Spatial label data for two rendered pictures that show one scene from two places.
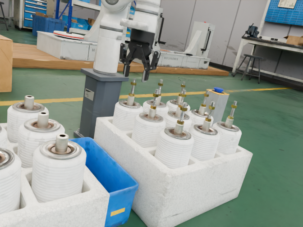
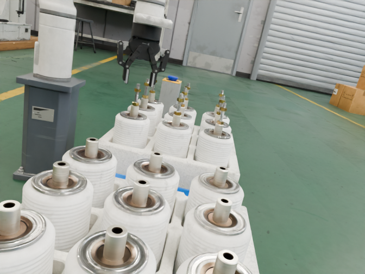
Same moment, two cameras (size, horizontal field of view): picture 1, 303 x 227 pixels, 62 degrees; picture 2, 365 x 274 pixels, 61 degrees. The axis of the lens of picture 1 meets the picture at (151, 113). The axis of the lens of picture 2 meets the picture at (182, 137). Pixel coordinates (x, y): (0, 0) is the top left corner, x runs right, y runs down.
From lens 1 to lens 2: 0.59 m
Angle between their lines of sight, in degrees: 44
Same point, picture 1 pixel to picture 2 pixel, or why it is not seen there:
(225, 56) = (36, 18)
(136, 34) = (150, 32)
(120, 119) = (134, 136)
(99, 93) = (63, 110)
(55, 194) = not seen: hidden behind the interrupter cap
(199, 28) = not seen: outside the picture
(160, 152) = (212, 157)
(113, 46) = (71, 41)
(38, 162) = not seen: hidden behind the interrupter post
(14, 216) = (250, 257)
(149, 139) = (185, 148)
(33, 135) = (170, 182)
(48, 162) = (236, 198)
